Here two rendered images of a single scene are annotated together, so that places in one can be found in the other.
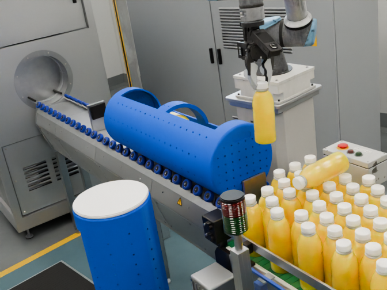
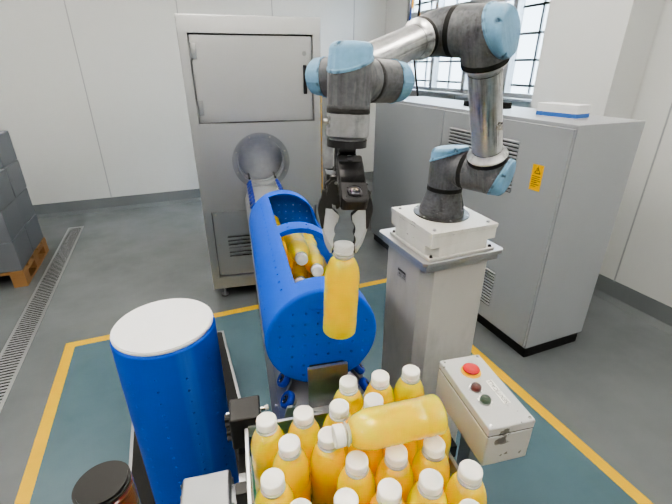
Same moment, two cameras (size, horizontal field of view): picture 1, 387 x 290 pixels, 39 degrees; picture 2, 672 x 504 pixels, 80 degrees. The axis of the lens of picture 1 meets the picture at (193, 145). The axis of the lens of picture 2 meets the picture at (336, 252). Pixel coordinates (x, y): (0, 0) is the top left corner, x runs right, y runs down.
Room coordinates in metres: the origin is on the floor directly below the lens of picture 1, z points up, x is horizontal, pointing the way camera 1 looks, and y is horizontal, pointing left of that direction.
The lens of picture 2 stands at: (0.98, -0.44, 1.71)
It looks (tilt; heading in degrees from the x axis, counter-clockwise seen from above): 25 degrees down; 17
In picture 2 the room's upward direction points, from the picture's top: straight up
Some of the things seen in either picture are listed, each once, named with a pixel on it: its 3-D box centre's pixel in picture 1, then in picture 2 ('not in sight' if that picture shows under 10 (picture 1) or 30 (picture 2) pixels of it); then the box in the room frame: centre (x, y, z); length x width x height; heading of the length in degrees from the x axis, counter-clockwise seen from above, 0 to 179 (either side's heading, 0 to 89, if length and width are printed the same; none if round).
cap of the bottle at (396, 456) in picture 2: (329, 186); (396, 454); (1.48, -0.39, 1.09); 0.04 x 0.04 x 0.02
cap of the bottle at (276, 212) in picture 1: (277, 212); (272, 481); (1.37, -0.21, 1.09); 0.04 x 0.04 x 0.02
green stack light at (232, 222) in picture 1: (235, 220); not in sight; (1.20, -0.08, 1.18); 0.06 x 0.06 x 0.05
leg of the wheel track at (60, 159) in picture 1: (69, 193); not in sight; (3.43, 0.91, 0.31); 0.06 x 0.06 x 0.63; 31
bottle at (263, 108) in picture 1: (264, 114); (341, 292); (1.65, -0.24, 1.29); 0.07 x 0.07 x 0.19
